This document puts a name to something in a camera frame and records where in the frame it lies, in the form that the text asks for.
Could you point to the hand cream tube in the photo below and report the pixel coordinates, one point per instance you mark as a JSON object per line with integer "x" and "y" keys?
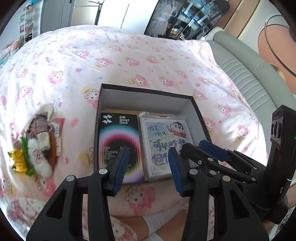
{"x": 41, "y": 130}

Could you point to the glass display cabinet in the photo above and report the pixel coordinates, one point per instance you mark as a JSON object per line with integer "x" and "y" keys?
{"x": 185, "y": 20}

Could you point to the white fluffy plush toy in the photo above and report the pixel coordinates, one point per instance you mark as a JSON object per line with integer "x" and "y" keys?
{"x": 38, "y": 160}

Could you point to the grey door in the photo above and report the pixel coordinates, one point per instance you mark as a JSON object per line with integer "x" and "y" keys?
{"x": 56, "y": 14}

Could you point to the black Smart Devil box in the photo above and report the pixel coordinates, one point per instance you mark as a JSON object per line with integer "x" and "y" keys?
{"x": 118, "y": 130}

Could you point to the yellow snack packet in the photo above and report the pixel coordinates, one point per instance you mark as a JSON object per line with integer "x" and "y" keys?
{"x": 19, "y": 165}

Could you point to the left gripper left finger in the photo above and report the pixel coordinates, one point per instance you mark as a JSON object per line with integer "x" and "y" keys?
{"x": 61, "y": 217}

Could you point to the brown wooden comb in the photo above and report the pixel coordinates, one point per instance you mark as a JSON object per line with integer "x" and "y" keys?
{"x": 52, "y": 152}

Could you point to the green snack packet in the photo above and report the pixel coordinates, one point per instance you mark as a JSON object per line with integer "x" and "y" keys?
{"x": 30, "y": 172}

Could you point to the yellow glass screen protector box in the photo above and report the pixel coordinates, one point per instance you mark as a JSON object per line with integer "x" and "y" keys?
{"x": 121, "y": 111}

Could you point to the person's leg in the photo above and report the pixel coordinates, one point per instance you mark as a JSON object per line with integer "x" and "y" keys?
{"x": 165, "y": 225}

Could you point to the cartoon diamond painting kit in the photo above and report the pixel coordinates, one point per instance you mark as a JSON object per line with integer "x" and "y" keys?
{"x": 160, "y": 132}

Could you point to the white refrigerator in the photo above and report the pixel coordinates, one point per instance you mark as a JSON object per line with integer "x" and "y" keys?
{"x": 132, "y": 16}

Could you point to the black cardboard storage box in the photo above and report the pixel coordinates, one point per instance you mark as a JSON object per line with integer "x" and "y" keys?
{"x": 150, "y": 101}

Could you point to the white wire shelf rack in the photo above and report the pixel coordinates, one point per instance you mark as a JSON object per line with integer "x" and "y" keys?
{"x": 26, "y": 24}

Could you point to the grey padded headboard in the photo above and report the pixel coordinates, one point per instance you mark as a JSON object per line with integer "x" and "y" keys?
{"x": 261, "y": 86}

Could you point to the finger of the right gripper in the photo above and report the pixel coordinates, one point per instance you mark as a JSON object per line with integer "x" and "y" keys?
{"x": 237, "y": 160}
{"x": 208, "y": 163}

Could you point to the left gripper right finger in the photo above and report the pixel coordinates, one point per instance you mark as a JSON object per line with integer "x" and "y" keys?
{"x": 234, "y": 217}

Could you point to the pink cartoon blanket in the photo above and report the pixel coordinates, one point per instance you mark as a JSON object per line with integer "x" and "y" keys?
{"x": 68, "y": 66}

